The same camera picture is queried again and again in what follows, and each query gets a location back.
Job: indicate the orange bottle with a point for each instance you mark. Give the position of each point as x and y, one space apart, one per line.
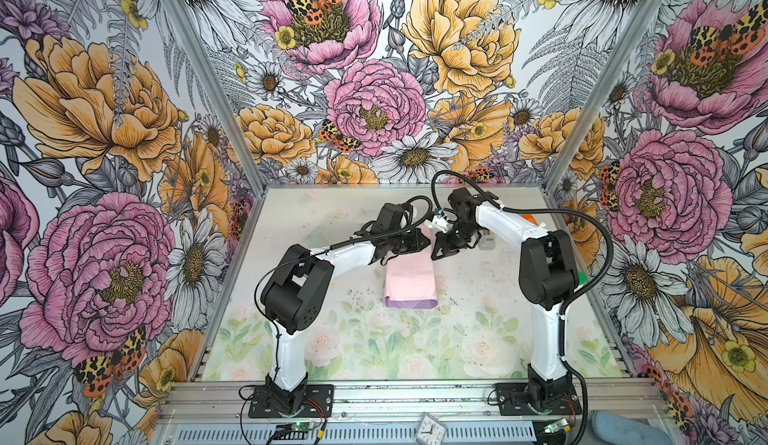
530 218

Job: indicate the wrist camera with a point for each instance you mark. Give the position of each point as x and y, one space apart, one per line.
462 215
392 217

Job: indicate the purple wrapping paper sheet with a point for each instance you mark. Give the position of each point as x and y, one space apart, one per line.
410 283

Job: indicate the blue grey cloth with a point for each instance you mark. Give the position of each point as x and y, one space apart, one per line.
619 430

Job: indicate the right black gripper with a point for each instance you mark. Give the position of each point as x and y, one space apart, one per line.
440 243

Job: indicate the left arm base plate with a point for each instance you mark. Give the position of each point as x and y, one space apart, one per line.
307 401

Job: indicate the small white clock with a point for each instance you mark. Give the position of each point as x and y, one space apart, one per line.
430 431

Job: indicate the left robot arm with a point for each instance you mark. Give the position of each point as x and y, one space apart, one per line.
293 295

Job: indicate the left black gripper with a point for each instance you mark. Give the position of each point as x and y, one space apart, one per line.
417 238

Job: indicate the aluminium front rail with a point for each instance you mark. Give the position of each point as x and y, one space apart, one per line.
407 400

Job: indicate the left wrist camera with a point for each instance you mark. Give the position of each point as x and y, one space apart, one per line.
392 217

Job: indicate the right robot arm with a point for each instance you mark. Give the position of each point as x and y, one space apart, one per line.
547 277

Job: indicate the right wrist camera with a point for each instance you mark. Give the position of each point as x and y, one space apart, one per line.
462 215

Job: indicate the grey tape dispenser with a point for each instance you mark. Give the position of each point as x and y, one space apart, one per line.
487 242

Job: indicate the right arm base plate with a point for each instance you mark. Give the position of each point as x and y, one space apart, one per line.
517 399

